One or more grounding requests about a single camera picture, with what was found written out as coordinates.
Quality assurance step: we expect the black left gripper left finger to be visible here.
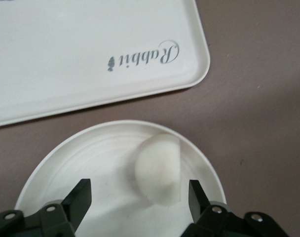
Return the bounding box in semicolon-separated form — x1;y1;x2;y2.
0;178;92;237

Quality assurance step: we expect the cream round plate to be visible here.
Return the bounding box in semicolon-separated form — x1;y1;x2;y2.
15;119;227;237

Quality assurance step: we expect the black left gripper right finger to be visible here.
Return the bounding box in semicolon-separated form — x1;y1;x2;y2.
188;179;290;237

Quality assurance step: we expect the white steamed bun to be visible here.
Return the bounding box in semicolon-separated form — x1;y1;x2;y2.
134;133;182;206

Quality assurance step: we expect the brown table cover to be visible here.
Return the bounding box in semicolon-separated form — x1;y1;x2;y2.
0;0;300;237

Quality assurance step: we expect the cream rabbit print tray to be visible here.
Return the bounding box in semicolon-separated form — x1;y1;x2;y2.
0;0;211;129

